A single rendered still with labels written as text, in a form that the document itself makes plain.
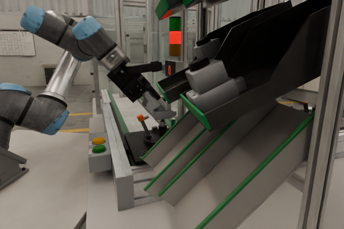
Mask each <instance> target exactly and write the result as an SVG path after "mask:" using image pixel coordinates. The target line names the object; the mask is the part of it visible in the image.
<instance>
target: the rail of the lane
mask: <svg viewBox="0 0 344 229"><path fill-rule="evenodd" d="M102 116H103V123H104V129H105V131H106V132H107V135H108V139H109V145H110V150H111V157H112V170H111V171H112V177H113V183H114V189H115V195H116V202H117V208H118V211H122V210H126V209H130V208H134V207H135V200H134V177H133V172H132V169H131V166H130V163H129V161H128V158H127V154H129V150H128V147H127V144H126V143H122V140H121V137H120V134H119V131H118V128H117V125H116V122H115V119H114V116H113V113H112V110H111V107H110V104H109V102H106V104H105V103H102Z"/></svg>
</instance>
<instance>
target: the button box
mask: <svg viewBox="0 0 344 229"><path fill-rule="evenodd" d="M98 137H102V138H104V142H103V143H101V144H94V143H93V139H94V138H98ZM96 145H105V151H103V152H93V147H94V146H96ZM88 160H89V171H90V173H96V172H102V171H107V170H111V169H112V157H111V150H110V145H109V139H108V133H107V132H106V131H105V132H97V133H90V134H89V150H88Z"/></svg>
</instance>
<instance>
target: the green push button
mask: <svg viewBox="0 0 344 229"><path fill-rule="evenodd" d="M103 151H105V145H96V146H94V147H93V152H103Z"/></svg>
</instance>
